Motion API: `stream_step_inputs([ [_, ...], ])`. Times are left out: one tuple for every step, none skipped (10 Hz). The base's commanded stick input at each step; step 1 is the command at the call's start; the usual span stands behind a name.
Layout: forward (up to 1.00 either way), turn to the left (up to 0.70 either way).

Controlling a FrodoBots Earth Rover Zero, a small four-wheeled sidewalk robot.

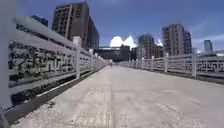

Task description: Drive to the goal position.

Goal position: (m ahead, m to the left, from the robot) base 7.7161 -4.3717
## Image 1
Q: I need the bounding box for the tall grey building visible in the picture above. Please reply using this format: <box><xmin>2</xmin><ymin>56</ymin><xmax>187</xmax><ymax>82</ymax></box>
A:
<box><xmin>161</xmin><ymin>23</ymin><xmax>194</xmax><ymax>57</ymax></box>

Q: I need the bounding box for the slim blue tower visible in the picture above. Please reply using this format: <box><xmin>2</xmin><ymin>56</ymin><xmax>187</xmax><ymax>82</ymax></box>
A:
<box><xmin>203</xmin><ymin>39</ymin><xmax>214</xmax><ymax>53</ymax></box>

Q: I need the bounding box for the low dark building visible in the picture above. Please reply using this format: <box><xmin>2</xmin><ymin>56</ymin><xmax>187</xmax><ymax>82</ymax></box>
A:
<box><xmin>95</xmin><ymin>44</ymin><xmax>132</xmax><ymax>63</ymax></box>

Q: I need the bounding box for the grey tower building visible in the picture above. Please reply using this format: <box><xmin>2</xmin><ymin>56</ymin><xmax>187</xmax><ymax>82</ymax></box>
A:
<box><xmin>136</xmin><ymin>33</ymin><xmax>156</xmax><ymax>61</ymax></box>

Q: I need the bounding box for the grey paved bridge walkway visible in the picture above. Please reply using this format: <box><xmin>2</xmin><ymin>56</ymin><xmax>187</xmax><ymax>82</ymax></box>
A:
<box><xmin>11</xmin><ymin>64</ymin><xmax>224</xmax><ymax>128</ymax></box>

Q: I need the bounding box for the dark glass building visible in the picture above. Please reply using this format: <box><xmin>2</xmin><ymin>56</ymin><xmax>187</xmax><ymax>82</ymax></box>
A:
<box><xmin>29</xmin><ymin>14</ymin><xmax>50</xmax><ymax>28</ymax></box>

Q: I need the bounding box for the low brown building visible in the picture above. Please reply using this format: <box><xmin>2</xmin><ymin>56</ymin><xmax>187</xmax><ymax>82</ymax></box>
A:
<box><xmin>152</xmin><ymin>44</ymin><xmax>165</xmax><ymax>59</ymax></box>

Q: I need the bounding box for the tall brown building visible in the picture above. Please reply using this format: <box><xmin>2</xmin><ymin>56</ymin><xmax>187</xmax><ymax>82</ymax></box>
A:
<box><xmin>51</xmin><ymin>1</ymin><xmax>100</xmax><ymax>51</ymax></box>

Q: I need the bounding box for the white ornate stone railing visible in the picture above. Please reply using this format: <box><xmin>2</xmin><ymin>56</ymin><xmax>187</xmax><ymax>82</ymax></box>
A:
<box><xmin>0</xmin><ymin>0</ymin><xmax>108</xmax><ymax>113</ymax></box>
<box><xmin>118</xmin><ymin>49</ymin><xmax>224</xmax><ymax>80</ymax></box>

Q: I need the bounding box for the dark kerb strip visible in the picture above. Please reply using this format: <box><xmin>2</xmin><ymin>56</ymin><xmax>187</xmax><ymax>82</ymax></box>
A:
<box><xmin>3</xmin><ymin>68</ymin><xmax>105</xmax><ymax>126</ymax></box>
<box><xmin>131</xmin><ymin>66</ymin><xmax>224</xmax><ymax>85</ymax></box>

